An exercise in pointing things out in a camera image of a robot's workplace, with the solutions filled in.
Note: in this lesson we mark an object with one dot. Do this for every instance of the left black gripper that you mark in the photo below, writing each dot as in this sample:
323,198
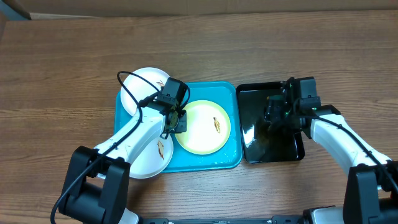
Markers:
181,126

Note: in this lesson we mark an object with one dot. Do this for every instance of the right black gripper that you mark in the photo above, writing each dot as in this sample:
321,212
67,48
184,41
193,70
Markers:
272,114

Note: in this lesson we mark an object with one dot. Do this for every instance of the yellow-rimmed plate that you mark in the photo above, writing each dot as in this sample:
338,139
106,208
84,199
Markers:
201,136

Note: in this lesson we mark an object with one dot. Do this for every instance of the yellow sponge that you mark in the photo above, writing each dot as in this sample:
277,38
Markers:
270,131

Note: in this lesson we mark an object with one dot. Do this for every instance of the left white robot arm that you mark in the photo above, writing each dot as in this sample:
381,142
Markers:
96,184

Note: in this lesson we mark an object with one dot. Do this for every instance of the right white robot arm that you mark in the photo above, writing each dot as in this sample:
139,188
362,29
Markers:
371,189

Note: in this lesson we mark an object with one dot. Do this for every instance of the black water tray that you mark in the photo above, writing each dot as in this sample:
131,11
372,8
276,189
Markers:
258,145

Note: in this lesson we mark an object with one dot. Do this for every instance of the teal plastic tray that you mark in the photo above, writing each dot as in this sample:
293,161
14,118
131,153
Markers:
230,155

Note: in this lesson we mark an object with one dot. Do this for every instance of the brown food smear lower plate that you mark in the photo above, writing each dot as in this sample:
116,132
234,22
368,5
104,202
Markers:
160,149

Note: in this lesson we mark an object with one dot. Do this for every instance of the brown food smear on yellow plate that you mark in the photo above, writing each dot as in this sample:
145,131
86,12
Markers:
217,125

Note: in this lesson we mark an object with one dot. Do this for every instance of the white plate lower left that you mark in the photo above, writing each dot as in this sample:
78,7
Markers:
149,163

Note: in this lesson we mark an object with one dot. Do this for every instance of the white plate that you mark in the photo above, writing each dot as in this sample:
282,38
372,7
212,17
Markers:
141,89
149,163

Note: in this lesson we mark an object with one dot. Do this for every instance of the white plate upper left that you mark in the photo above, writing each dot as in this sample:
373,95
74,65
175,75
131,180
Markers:
141,89

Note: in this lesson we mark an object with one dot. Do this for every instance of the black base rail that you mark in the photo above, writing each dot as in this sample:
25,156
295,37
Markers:
277,219

